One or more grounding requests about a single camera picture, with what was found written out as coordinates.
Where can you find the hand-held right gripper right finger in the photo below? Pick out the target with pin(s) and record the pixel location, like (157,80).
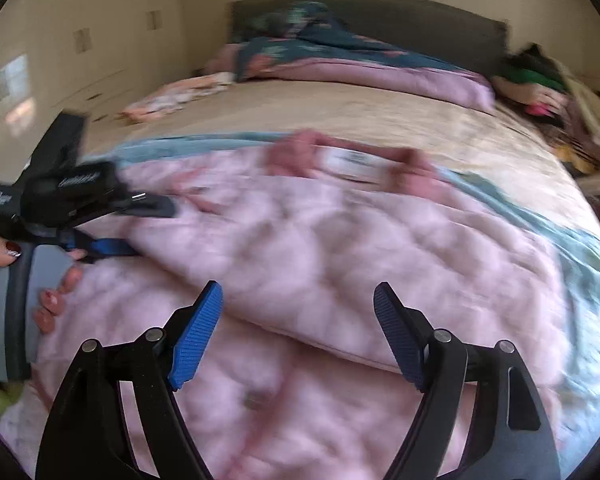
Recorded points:
(397,340)

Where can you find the teal floral duvet lilac lining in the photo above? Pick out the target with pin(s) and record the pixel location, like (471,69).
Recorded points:
(360,65)

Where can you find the grey headboard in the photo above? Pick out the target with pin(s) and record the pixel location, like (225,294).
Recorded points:
(420,20)

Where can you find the bed with beige sheet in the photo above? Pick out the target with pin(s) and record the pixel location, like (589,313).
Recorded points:
(380,110)

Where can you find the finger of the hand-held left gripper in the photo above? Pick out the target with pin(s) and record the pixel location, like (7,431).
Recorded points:
(152,205)
(105,249)

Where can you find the pile of mixed clothes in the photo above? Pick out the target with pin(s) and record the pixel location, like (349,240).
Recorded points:
(555,95)

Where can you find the light blue cartoon print blanket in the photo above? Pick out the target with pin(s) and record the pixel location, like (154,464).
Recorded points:
(580,280)

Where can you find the peach printed cloth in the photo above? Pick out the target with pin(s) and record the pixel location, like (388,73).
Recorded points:
(175,97)

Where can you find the teal floral pillow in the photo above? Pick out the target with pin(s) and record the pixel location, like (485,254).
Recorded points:
(285,17)

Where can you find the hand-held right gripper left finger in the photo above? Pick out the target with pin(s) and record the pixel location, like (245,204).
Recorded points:
(197,335)

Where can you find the cream built-in wardrobe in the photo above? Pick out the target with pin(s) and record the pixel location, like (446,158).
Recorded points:
(80,45)

